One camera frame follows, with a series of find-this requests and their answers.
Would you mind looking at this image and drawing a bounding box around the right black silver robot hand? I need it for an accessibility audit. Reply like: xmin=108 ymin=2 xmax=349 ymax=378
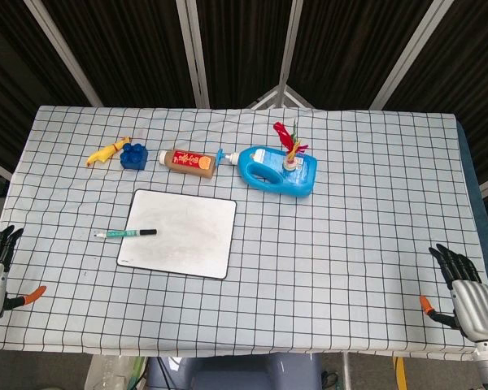
xmin=419 ymin=243 xmax=488 ymax=343

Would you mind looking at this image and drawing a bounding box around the green marker pen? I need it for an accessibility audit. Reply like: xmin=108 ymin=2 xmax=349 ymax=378
xmin=93 ymin=228 xmax=158 ymax=240

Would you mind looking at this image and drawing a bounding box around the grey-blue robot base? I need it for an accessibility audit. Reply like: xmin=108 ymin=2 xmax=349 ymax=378
xmin=146 ymin=353 xmax=322 ymax=390

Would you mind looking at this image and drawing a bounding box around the white whiteboard black rim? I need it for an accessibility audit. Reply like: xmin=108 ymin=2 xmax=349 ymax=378
xmin=116 ymin=188 xmax=237 ymax=280

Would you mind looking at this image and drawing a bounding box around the clear plastic bag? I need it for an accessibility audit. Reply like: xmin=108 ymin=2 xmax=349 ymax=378
xmin=84 ymin=355 xmax=147 ymax=390

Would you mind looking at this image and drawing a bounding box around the white black checkered tablecloth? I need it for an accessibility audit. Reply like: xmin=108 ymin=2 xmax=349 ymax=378
xmin=0 ymin=105 xmax=488 ymax=362

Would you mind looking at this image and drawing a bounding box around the yellow rubber chicken toy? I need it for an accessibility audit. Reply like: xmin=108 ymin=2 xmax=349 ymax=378
xmin=85 ymin=136 xmax=132 ymax=167

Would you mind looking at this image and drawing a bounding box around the blue toy building brick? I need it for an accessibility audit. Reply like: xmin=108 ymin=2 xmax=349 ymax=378
xmin=120 ymin=142 xmax=148 ymax=171

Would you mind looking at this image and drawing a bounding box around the blue detergent jug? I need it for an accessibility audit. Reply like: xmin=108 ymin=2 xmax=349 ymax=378
xmin=216 ymin=145 xmax=318 ymax=199

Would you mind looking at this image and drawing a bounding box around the brown drink bottle red label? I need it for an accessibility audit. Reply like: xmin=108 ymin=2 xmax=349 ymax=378
xmin=159 ymin=149 xmax=219 ymax=179

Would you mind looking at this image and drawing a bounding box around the colourful feather shuttlecock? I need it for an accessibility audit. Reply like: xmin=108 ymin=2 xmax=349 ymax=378
xmin=272 ymin=120 xmax=306 ymax=171

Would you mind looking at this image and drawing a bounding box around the white metal screen foot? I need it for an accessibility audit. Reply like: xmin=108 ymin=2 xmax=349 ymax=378
xmin=247 ymin=83 xmax=316 ymax=110

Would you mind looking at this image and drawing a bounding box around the yellow cable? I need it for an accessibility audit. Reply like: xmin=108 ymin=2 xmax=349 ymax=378
xmin=394 ymin=357 xmax=407 ymax=390

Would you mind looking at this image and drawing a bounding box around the dark folding screen white frame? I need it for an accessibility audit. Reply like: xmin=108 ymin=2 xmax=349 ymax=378
xmin=0 ymin=0 xmax=488 ymax=196

